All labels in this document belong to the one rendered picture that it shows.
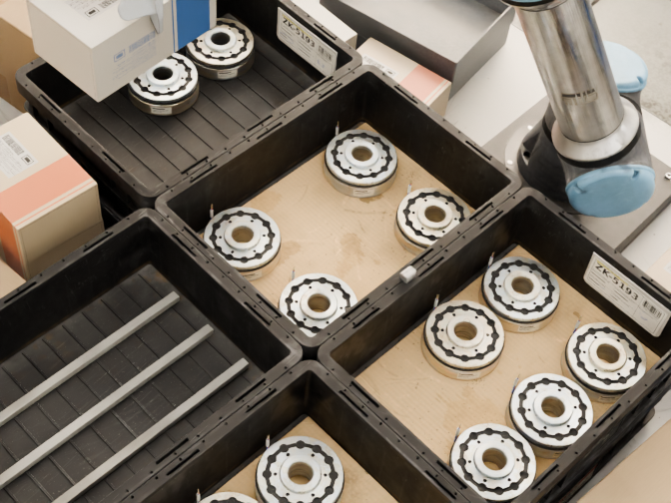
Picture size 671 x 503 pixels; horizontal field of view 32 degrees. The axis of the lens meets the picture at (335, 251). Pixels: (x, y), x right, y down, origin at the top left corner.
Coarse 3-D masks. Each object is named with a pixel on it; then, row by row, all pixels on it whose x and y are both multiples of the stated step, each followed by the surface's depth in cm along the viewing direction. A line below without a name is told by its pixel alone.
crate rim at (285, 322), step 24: (360, 72) 168; (408, 96) 166; (288, 120) 161; (432, 120) 163; (240, 144) 158; (216, 168) 155; (504, 168) 159; (168, 192) 152; (504, 192) 156; (168, 216) 150; (480, 216) 154; (192, 240) 148; (216, 264) 146; (408, 264) 148; (240, 288) 144; (384, 288) 146; (360, 312) 143; (312, 336) 141
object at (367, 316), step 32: (480, 224) 153; (576, 224) 154; (448, 256) 149; (608, 256) 152; (352, 320) 143; (320, 352) 140; (640, 384) 140; (384, 416) 135; (608, 416) 139; (416, 448) 133; (576, 448) 134; (448, 480) 131; (544, 480) 132
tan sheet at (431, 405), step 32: (576, 320) 157; (608, 320) 158; (416, 352) 152; (512, 352) 153; (544, 352) 154; (384, 384) 149; (416, 384) 150; (448, 384) 150; (480, 384) 150; (512, 384) 151; (416, 416) 147; (448, 416) 147; (480, 416) 147; (448, 448) 144
